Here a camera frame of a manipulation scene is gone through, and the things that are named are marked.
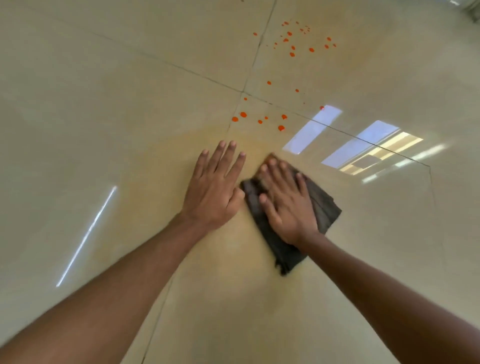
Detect person's left forearm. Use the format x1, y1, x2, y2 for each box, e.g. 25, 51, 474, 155
0, 212, 211, 364

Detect dark grey cleaning cloth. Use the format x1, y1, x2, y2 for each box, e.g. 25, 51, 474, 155
240, 153, 343, 277

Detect orange paint droplets spatter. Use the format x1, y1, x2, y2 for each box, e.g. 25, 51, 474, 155
231, 20, 338, 133

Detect person's left hand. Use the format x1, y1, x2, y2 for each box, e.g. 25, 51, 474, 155
181, 140, 247, 232

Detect person's right forearm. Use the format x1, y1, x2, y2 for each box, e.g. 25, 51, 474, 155
298, 230, 480, 364

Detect person's right hand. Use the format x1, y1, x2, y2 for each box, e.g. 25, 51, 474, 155
258, 158, 320, 249

